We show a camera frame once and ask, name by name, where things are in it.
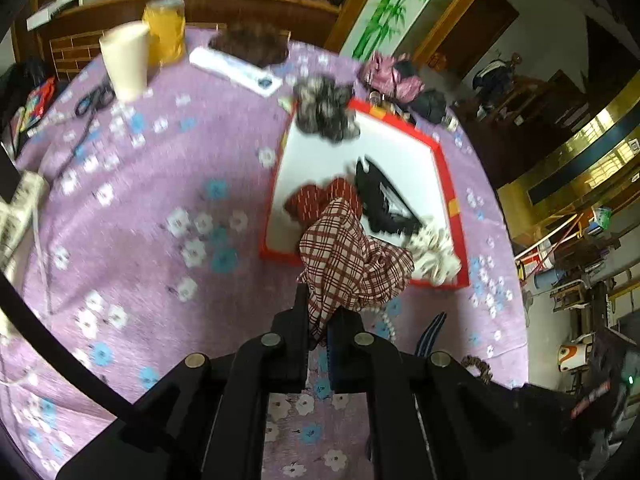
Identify blue striped hair band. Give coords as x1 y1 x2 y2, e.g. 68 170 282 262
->
415 312 448 356

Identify black scissors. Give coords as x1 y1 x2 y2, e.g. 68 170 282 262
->
74 85 116 117

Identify yellow plastic jar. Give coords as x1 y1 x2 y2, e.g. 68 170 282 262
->
142 0 187 66

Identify brown hair tie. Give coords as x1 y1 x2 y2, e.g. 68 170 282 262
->
460 355 493 385

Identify black cloth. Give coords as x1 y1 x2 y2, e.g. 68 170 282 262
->
407 89 447 123

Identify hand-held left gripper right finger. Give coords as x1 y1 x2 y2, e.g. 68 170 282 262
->
325 306 581 480

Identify red-rimmed white tray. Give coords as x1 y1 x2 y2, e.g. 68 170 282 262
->
259 99 471 291

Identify black bag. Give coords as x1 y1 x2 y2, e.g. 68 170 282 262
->
0 57 51 111

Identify white orange bucket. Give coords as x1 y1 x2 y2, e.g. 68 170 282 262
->
557 344 593 373

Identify bamboo painting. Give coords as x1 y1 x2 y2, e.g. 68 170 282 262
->
340 0 458 61

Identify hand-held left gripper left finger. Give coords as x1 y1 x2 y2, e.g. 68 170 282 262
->
55 284 311 480

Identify wooden cabinet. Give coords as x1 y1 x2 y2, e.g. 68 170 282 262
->
12 0 351 81

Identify grey furry scrunchie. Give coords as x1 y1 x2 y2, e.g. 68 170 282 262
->
292 75 361 143

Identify brown furry hairpiece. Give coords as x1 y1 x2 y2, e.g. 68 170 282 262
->
207 22 290 68

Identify dark backpack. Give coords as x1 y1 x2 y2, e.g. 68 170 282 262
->
472 59 516 96

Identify red plaid scrunchie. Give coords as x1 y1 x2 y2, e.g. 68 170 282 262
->
298 197 416 351

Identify black hair clip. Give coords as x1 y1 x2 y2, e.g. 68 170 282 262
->
352 156 423 241

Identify red dotted scrunchie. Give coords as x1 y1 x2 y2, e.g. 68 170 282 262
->
284 177 363 223

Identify white pearl bracelet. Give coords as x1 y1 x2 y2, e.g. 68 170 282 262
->
372 307 398 343

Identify white power strip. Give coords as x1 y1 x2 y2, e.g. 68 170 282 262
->
0 171 51 271

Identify pink bag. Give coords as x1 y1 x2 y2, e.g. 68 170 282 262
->
360 51 423 103

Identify colourful red pouch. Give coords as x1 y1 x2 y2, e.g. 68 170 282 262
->
12 77 58 131

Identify black cable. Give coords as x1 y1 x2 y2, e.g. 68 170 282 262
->
0 270 151 428

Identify cream fluffy scrunchie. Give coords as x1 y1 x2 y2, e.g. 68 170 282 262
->
407 217 463 288

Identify flat white box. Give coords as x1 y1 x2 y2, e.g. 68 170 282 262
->
189 46 282 98

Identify cream paper cup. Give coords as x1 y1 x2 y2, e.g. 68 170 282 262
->
99 21 152 102

